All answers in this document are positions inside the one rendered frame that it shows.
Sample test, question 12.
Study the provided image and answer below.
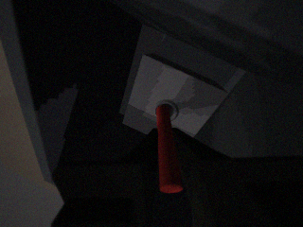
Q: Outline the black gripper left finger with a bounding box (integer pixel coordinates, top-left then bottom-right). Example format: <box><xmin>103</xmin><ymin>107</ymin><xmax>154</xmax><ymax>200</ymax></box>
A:
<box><xmin>52</xmin><ymin>128</ymin><xmax>158</xmax><ymax>227</ymax></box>

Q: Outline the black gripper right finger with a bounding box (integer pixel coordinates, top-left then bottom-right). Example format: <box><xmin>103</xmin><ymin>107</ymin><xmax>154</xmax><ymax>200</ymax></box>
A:
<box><xmin>172</xmin><ymin>128</ymin><xmax>303</xmax><ymax>227</ymax></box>

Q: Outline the red peg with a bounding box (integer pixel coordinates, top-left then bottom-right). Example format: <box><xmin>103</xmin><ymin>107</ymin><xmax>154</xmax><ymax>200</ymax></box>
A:
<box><xmin>156</xmin><ymin>105</ymin><xmax>184</xmax><ymax>193</ymax></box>

